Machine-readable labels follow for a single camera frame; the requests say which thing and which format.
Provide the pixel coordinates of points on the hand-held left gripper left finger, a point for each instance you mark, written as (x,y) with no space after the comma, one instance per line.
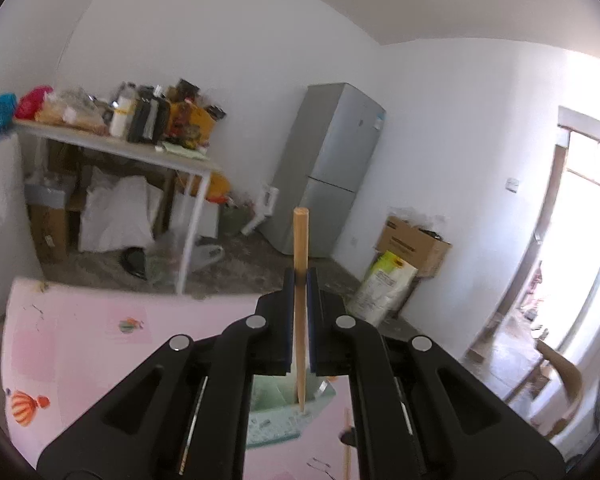
(289,320)

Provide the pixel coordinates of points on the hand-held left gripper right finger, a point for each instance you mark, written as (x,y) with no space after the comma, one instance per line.
(312,320)

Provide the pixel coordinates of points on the wooden chopstick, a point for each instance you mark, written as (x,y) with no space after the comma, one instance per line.
(347,460)
(300,240)

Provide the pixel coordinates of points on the mint green utensil holder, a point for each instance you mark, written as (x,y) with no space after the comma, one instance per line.
(272,400)

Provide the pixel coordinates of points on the green and white rice bag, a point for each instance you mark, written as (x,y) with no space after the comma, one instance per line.
(385,285)

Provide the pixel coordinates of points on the thin white plastic bag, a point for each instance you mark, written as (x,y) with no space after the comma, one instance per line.
(209,256)

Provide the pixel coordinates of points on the cardboard box black label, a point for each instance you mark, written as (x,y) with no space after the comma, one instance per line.
(415,247)

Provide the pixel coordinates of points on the white box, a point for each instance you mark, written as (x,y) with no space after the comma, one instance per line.
(205,217)

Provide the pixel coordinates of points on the orange plastic bag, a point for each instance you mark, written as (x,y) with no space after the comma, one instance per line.
(212,187)

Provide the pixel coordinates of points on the silver refrigerator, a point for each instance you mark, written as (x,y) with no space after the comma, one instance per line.
(325,160)

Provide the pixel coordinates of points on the pink printed tablecloth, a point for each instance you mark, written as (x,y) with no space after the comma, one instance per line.
(105,360)

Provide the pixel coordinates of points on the pale green sheet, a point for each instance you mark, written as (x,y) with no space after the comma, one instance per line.
(187,151)

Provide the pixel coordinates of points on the white woven bag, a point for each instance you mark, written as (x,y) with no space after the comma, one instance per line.
(120,215)

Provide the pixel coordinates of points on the yellow plastic bag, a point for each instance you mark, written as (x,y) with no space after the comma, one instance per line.
(195,120)

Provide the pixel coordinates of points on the white table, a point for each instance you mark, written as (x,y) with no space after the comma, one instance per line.
(130,149)

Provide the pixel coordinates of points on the black electric kettle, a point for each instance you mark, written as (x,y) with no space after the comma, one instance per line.
(159,120)

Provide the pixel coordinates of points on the black thermos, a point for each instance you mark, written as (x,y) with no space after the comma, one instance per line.
(139,115)

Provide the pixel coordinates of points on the wooden chair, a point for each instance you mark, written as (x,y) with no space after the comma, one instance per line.
(565,375)

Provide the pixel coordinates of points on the cardboard box grey top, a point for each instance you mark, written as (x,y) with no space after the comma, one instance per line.
(47,225)

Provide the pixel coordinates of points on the white plastic bottle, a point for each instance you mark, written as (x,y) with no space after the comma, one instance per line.
(121,112)

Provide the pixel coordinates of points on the large white sack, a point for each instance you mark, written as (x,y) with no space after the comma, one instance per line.
(5,230)

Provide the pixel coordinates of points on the red plastic bag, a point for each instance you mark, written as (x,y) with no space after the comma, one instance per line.
(32,102)

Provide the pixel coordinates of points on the white wall socket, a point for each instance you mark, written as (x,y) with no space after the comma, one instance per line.
(513,185)

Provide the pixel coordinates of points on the wooden door frame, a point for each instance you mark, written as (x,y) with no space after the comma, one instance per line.
(557,170)

